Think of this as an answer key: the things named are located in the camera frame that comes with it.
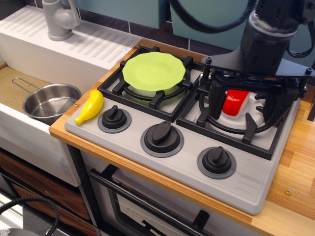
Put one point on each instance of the black oven door handle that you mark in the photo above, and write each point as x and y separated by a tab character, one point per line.
146	206

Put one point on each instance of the black gripper with plate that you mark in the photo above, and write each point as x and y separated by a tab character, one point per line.
258	66

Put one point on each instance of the black middle stove knob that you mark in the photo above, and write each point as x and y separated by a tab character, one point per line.
162	140

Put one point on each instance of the yellow toy banana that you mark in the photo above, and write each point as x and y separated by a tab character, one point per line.
91	107

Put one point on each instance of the black left stove knob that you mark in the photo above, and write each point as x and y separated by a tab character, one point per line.
114	120

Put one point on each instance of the black right burner grate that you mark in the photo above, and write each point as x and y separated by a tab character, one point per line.
248	133

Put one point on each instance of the black burner grate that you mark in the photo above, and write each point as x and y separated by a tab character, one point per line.
164	104
248	133

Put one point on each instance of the grey toy stove top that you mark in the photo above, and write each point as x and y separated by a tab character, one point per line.
246	189

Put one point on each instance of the grey toy faucet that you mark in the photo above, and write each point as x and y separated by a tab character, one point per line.
60	22

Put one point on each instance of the black stove knob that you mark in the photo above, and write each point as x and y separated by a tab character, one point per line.
114	120
216	163
162	140

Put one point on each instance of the black right stove knob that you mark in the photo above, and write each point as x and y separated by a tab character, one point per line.
216	163

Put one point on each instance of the red white salmon sushi toy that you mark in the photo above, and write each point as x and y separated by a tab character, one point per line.
235	102

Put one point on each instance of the white toy sink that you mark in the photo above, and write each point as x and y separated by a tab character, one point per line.
81	60

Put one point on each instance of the green plastic plate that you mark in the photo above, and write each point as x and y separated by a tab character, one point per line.
153	71

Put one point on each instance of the black left burner grate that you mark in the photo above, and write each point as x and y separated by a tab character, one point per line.
164	104

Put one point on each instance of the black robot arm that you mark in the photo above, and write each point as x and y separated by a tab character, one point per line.
283	15

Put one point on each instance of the stainless steel pot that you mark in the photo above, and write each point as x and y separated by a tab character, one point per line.
48	103

